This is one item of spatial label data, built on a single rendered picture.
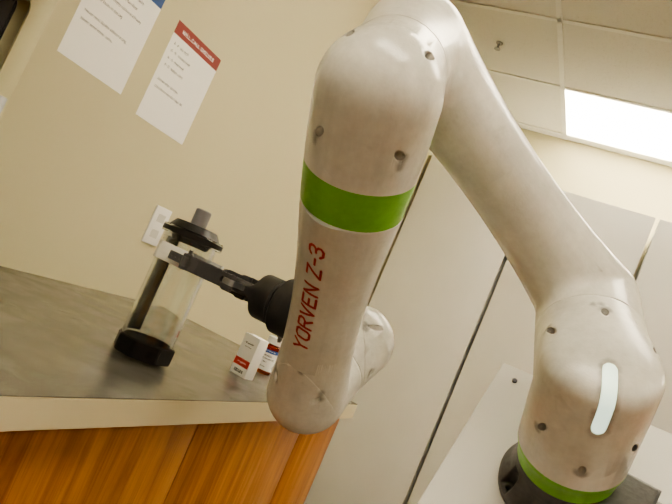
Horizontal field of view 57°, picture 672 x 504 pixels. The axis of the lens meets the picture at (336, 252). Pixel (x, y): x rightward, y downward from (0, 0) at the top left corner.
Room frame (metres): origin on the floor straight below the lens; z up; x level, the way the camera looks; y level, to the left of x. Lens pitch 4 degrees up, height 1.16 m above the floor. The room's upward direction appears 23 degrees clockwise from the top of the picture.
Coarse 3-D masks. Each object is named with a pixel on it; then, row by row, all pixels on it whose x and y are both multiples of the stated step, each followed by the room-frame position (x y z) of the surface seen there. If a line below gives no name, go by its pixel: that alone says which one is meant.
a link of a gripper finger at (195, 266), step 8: (192, 256) 0.99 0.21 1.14; (192, 264) 0.98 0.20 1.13; (200, 264) 0.98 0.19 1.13; (208, 264) 0.98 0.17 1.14; (192, 272) 0.98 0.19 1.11; (200, 272) 0.98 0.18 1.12; (208, 272) 0.98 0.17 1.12; (216, 272) 0.97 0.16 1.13; (224, 272) 0.97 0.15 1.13; (208, 280) 0.97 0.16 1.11; (216, 280) 0.97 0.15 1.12; (224, 288) 0.96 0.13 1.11
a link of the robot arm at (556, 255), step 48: (384, 0) 0.66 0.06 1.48; (432, 0) 0.64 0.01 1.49; (480, 96) 0.67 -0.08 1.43; (432, 144) 0.72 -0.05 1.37; (480, 144) 0.69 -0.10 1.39; (528, 144) 0.72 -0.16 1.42; (480, 192) 0.73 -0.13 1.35; (528, 192) 0.72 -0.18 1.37; (528, 240) 0.74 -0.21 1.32; (576, 240) 0.74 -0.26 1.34; (528, 288) 0.80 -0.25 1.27; (576, 288) 0.75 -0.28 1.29; (624, 288) 0.75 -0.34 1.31
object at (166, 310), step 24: (168, 240) 1.05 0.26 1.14; (192, 240) 1.03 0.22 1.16; (168, 264) 1.04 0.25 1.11; (144, 288) 1.05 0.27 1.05; (168, 288) 1.04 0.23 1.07; (192, 288) 1.06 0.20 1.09; (144, 312) 1.04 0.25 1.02; (168, 312) 1.04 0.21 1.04; (144, 336) 1.04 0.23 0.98; (168, 336) 1.06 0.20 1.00
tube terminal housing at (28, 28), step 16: (32, 0) 0.82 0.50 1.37; (48, 0) 0.83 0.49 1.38; (16, 16) 0.83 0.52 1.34; (32, 16) 0.82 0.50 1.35; (48, 16) 0.84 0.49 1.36; (16, 32) 0.84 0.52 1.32; (32, 32) 0.83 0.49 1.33; (0, 48) 0.83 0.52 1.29; (16, 48) 0.82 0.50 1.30; (32, 48) 0.84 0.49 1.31; (0, 64) 0.84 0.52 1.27; (16, 64) 0.83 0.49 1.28; (0, 80) 0.82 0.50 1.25; (16, 80) 0.84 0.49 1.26
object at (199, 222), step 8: (200, 208) 1.07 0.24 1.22; (200, 216) 1.07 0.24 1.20; (208, 216) 1.08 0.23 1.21; (176, 224) 1.05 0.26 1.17; (184, 224) 1.05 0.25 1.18; (192, 224) 1.05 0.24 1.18; (200, 224) 1.07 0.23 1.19; (200, 232) 1.05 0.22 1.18; (208, 232) 1.06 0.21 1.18; (216, 240) 1.07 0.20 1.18
